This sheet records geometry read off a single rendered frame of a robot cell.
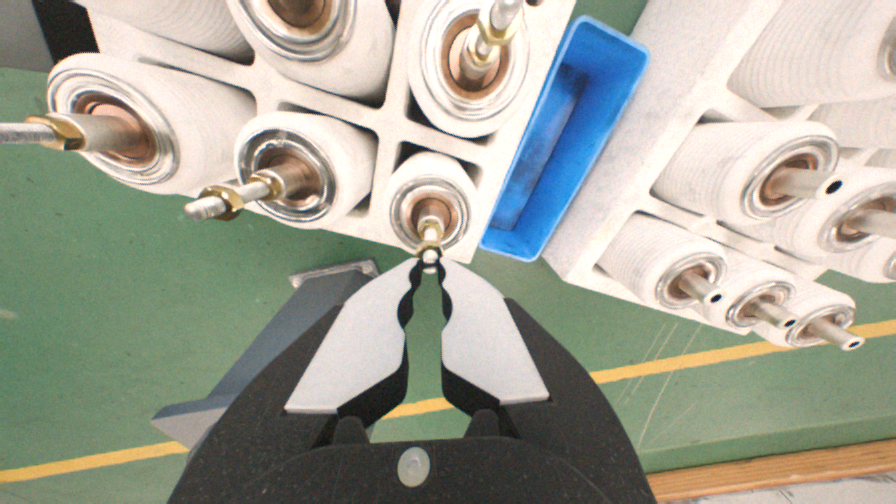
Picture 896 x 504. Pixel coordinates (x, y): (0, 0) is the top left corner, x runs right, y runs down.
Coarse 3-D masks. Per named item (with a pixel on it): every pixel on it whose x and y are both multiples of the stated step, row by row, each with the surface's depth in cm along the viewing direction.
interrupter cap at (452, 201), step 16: (416, 176) 20; (432, 176) 20; (400, 192) 20; (416, 192) 20; (432, 192) 20; (448, 192) 20; (400, 208) 21; (416, 208) 21; (448, 208) 21; (464, 208) 21; (400, 224) 21; (416, 224) 22; (448, 224) 22; (464, 224) 22; (400, 240) 22; (416, 240) 22; (448, 240) 22
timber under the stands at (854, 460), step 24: (768, 456) 110; (792, 456) 109; (816, 456) 107; (840, 456) 106; (864, 456) 105; (888, 456) 103; (648, 480) 111; (672, 480) 109; (696, 480) 108; (720, 480) 106; (744, 480) 105; (768, 480) 104; (792, 480) 104; (816, 480) 106
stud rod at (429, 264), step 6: (426, 234) 17; (432, 234) 17; (426, 252) 14; (432, 252) 14; (426, 258) 13; (432, 258) 14; (426, 264) 13; (432, 264) 13; (426, 270) 13; (432, 270) 14
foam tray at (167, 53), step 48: (384, 0) 24; (528, 0) 26; (144, 48) 21; (192, 48) 24; (288, 96) 23; (336, 96) 23; (528, 96) 24; (384, 144) 25; (432, 144) 25; (480, 144) 30; (192, 192) 26; (480, 192) 28; (384, 240) 30
